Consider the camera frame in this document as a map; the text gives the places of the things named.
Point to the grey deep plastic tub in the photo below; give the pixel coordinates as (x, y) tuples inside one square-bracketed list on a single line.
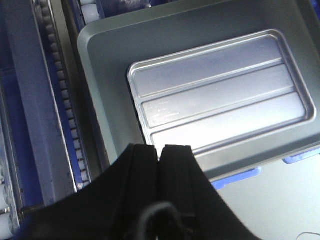
[(108, 47)]

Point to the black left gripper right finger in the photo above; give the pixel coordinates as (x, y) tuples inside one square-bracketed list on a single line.
[(203, 211)]

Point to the silver metal tray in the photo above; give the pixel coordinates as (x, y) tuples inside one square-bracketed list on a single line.
[(219, 94)]

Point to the far right roller track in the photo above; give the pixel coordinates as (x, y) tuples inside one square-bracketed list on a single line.
[(54, 42)]

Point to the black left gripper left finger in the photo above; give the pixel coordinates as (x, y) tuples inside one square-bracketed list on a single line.
[(107, 209)]

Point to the right steel divider rail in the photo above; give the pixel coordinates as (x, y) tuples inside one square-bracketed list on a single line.
[(41, 111)]

